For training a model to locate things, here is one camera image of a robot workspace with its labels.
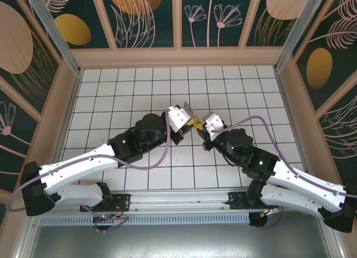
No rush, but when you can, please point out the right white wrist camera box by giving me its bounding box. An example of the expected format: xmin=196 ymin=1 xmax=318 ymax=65
xmin=202 ymin=111 xmax=227 ymax=134

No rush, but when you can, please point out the grey slotted cable duct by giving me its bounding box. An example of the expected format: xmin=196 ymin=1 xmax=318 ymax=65
xmin=38 ymin=212 xmax=250 ymax=226

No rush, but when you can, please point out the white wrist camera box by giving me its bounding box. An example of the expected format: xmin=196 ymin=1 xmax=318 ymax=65
xmin=166 ymin=104 xmax=194 ymax=133
xmin=202 ymin=111 xmax=227 ymax=134

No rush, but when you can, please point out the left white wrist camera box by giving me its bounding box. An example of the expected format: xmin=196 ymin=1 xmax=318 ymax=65
xmin=166 ymin=104 xmax=194 ymax=133

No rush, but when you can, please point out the aluminium mounting rail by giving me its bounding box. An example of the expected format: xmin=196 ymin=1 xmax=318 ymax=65
xmin=26 ymin=187 xmax=332 ymax=215

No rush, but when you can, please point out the aluminium table edge strip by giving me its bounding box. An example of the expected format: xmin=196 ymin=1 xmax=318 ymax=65
xmin=41 ymin=68 xmax=84 ymax=193

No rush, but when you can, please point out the silver disc keyring with loops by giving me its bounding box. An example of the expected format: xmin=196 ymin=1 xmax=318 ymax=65
xmin=182 ymin=101 xmax=203 ymax=124

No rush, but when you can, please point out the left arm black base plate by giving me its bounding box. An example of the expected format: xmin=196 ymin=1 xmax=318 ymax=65
xmin=80 ymin=193 xmax=132 ymax=213

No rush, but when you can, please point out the grey metal sheet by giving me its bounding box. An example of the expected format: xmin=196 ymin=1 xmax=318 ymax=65
xmin=26 ymin=223 xmax=340 ymax=258

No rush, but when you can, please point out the aluminium frame post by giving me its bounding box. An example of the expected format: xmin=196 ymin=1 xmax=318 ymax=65
xmin=273 ymin=0 xmax=335 ymax=72
xmin=23 ymin=0 xmax=84 ymax=75

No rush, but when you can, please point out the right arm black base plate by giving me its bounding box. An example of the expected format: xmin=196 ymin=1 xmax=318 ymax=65
xmin=228 ymin=191 xmax=279 ymax=212

